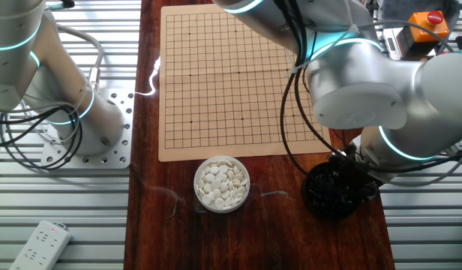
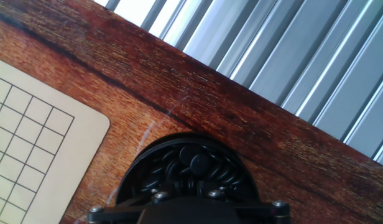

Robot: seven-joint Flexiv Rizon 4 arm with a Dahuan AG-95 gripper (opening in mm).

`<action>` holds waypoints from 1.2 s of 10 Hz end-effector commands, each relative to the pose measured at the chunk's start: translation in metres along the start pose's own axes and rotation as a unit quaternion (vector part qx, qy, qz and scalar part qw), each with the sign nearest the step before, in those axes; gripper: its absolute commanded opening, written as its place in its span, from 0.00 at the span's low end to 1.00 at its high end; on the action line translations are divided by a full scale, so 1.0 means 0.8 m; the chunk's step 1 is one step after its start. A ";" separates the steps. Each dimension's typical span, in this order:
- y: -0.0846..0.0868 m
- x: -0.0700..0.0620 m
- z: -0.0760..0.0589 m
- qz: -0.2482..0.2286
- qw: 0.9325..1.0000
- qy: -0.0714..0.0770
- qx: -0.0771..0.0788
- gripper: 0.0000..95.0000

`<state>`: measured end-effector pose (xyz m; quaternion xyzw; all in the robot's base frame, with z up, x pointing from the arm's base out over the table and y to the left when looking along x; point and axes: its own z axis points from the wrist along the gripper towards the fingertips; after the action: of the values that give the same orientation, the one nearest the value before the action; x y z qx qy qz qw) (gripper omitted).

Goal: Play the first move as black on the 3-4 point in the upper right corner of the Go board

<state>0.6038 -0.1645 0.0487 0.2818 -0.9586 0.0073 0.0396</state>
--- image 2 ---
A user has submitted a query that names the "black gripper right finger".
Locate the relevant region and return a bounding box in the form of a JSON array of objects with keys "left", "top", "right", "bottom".
[{"left": 197, "top": 183, "right": 290, "bottom": 224}]

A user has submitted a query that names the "beige Go board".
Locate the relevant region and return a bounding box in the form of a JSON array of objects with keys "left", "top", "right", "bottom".
[{"left": 0, "top": 55, "right": 111, "bottom": 224}]

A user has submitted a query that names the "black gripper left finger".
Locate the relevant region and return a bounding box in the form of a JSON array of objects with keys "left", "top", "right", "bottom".
[{"left": 87, "top": 190, "right": 172, "bottom": 224}]

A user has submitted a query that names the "black round stone bowl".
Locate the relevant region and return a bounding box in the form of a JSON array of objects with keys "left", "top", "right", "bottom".
[{"left": 115, "top": 133, "right": 261, "bottom": 208}]

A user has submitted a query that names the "heap of black Go stones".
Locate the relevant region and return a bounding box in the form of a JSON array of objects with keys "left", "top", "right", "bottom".
[{"left": 135, "top": 144, "right": 247, "bottom": 200}]

